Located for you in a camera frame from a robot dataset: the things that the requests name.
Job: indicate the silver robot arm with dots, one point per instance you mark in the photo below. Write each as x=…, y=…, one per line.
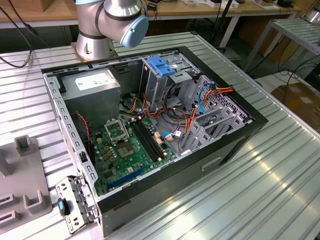
x=90, y=25

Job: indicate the grey metal disk bay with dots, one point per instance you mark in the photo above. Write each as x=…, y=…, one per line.
x=197, y=132

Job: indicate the black RAM slot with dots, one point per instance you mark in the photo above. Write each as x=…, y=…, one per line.
x=151, y=138
x=144, y=140

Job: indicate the grey metal drive cage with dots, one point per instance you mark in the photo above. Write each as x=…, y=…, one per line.
x=155, y=87

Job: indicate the CPU socket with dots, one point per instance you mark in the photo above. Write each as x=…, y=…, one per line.
x=126, y=150

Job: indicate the blue plastic cage latch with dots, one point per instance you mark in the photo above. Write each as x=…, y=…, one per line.
x=160, y=66

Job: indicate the green motherboard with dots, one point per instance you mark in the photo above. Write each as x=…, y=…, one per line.
x=120, y=172

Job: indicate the grey power supply unit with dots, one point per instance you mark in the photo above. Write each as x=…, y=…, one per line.
x=95, y=105

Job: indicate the blue expansion slot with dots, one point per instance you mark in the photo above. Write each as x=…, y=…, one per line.
x=125, y=178

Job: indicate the black open PC case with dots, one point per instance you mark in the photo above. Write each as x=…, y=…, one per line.
x=175, y=190

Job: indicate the black case fan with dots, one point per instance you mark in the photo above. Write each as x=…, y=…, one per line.
x=81, y=135

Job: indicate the wooden desk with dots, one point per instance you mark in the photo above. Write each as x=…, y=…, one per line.
x=187, y=10

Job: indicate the black power adapter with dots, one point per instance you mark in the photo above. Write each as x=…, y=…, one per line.
x=152, y=6

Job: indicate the small white box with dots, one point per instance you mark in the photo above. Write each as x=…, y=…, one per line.
x=213, y=3

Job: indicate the large brown cardboard box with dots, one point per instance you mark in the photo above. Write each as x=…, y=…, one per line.
x=300, y=105

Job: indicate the grey parts rack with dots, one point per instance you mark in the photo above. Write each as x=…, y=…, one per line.
x=25, y=175

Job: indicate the metal slat side table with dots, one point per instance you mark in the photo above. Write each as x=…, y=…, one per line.
x=295, y=30

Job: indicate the small brown cardboard box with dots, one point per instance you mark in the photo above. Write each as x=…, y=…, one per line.
x=45, y=5

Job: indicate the silver robot foot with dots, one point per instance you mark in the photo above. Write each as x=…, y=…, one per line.
x=313, y=16

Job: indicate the hinged metal slot bracket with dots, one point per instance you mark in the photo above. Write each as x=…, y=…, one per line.
x=62, y=190

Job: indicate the black blue bracket tab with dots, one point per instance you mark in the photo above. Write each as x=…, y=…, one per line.
x=61, y=206

